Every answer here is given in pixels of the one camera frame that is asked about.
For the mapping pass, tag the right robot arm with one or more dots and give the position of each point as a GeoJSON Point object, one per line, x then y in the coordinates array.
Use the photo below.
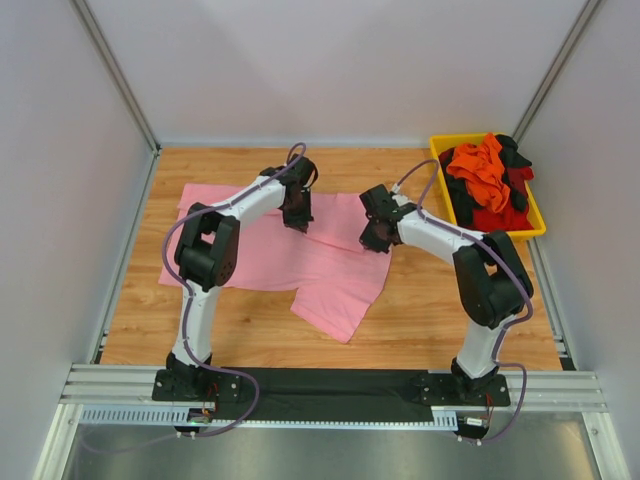
{"type": "Point", "coordinates": [493, 287]}

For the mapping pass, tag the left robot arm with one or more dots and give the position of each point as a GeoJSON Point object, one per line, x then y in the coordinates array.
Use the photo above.
{"type": "Point", "coordinates": [201, 252]}

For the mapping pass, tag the black t shirt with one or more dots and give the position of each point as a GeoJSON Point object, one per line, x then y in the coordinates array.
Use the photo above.
{"type": "Point", "coordinates": [462, 202]}

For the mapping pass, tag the right corner aluminium post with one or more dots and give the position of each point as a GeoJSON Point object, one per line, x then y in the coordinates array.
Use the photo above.
{"type": "Point", "coordinates": [576, 32]}

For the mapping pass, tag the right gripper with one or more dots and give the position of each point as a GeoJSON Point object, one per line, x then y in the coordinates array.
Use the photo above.
{"type": "Point", "coordinates": [375, 237]}

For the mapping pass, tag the corner aluminium post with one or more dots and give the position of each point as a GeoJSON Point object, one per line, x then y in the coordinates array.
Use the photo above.
{"type": "Point", "coordinates": [96, 34]}
{"type": "Point", "coordinates": [576, 32]}

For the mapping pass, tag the pink t shirt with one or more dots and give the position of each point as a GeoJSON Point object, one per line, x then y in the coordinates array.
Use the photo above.
{"type": "Point", "coordinates": [335, 279]}

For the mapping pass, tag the aluminium frame rail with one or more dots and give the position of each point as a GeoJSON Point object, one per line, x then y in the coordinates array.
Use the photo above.
{"type": "Point", "coordinates": [546, 391]}

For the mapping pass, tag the red t shirt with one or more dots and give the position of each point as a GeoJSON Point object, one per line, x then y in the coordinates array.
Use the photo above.
{"type": "Point", "coordinates": [514, 216]}

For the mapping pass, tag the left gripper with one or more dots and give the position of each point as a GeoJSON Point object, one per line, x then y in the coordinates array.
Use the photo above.
{"type": "Point", "coordinates": [296, 215]}

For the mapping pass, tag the left corner aluminium post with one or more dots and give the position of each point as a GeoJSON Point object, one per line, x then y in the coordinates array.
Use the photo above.
{"type": "Point", "coordinates": [96, 34]}

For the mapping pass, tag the grey slotted cable duct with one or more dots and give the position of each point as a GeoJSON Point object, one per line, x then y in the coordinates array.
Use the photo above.
{"type": "Point", "coordinates": [424, 418]}

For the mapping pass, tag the orange t shirt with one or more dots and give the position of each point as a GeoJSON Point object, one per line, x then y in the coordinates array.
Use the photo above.
{"type": "Point", "coordinates": [482, 170]}

